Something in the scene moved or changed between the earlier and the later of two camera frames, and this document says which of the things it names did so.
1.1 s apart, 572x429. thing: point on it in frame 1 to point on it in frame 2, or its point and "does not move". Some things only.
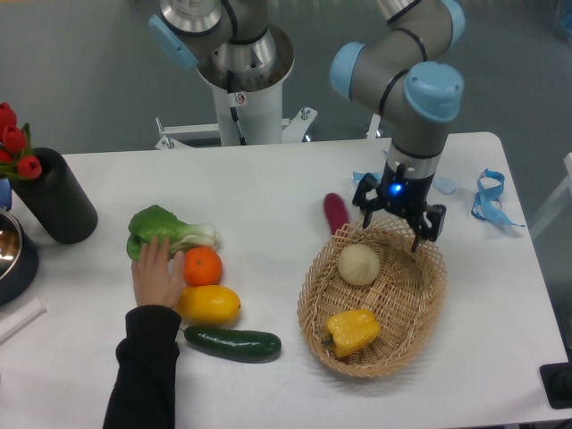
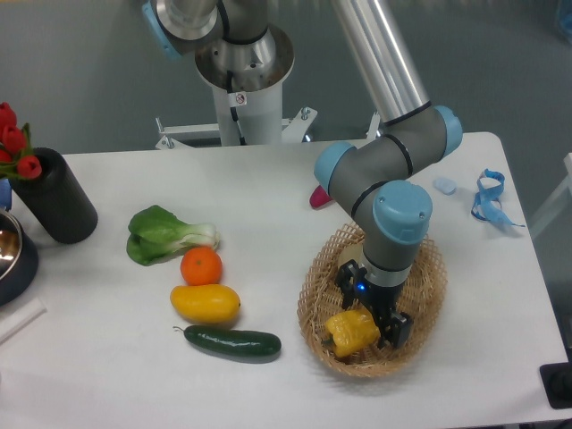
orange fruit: x=202 y=266 does not move
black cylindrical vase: x=57 y=200 does not move
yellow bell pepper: x=350 y=330 does not move
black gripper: x=395 y=190 to x=381 y=298
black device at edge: x=557 y=382 does not move
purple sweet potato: x=336 y=212 to x=319 y=197
